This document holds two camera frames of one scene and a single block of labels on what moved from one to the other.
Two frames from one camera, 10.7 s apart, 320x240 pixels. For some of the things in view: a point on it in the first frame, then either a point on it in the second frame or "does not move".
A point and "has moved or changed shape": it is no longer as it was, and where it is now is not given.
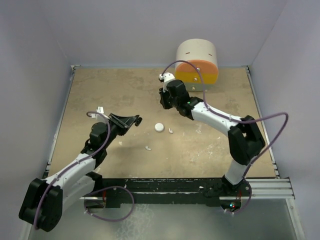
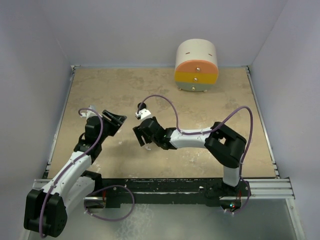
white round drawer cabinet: [203, 53] does not move
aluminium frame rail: [279, 188] does not move
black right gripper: [163, 95] -> [138, 132]
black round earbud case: [138, 121] has moved or changed shape
